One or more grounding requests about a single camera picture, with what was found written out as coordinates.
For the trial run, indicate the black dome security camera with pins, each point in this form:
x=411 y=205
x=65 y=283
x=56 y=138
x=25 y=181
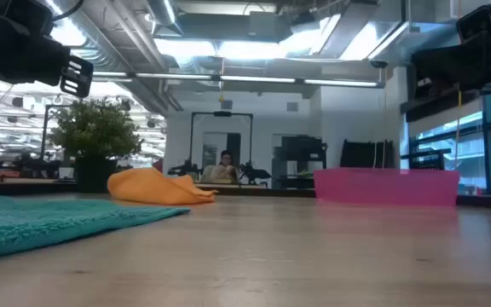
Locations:
x=378 y=64

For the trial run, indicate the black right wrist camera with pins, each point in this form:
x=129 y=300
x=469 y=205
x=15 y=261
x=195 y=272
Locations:
x=477 y=23

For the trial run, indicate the black folded panels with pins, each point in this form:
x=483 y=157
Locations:
x=356 y=153

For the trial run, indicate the person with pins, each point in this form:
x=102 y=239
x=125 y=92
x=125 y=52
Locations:
x=225 y=168

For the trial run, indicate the rectangular silver air duct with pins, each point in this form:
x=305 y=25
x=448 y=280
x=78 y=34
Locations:
x=390 y=38

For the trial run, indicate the green potted plant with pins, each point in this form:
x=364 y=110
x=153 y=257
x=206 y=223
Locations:
x=94 y=132

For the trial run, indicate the black window blind box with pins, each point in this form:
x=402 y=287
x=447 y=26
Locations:
x=433 y=108

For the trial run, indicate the orange microfiber towel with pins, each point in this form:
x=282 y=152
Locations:
x=151 y=187

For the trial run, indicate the pink plastic basket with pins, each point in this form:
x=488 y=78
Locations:
x=386 y=187

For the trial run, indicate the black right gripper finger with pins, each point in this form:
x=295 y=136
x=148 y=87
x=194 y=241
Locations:
x=421 y=70

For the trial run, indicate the black gantry frame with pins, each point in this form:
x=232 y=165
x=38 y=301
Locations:
x=44 y=132
x=222 y=114

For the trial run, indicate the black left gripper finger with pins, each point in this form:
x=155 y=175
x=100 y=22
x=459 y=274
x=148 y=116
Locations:
x=76 y=77

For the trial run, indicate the teal microfiber towel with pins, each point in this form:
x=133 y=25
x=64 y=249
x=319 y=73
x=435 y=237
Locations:
x=36 y=226

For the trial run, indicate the wall poster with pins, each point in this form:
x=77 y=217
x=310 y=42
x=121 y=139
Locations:
x=209 y=155

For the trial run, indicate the black shelving unit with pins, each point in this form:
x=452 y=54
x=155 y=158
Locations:
x=301 y=149

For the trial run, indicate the grey ceiling box unit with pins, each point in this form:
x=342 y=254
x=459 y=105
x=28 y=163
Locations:
x=267 y=25

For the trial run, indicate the black background robot arm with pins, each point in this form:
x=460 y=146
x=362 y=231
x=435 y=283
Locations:
x=186 y=169
x=254 y=172

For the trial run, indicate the round silver air duct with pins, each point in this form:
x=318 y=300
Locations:
x=162 y=15

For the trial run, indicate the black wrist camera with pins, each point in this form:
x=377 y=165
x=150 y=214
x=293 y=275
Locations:
x=477 y=23
x=19 y=17

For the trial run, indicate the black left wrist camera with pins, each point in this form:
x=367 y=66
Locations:
x=19 y=17

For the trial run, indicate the black aluminium table frame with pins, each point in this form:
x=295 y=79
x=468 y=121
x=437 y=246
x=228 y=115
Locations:
x=36 y=188

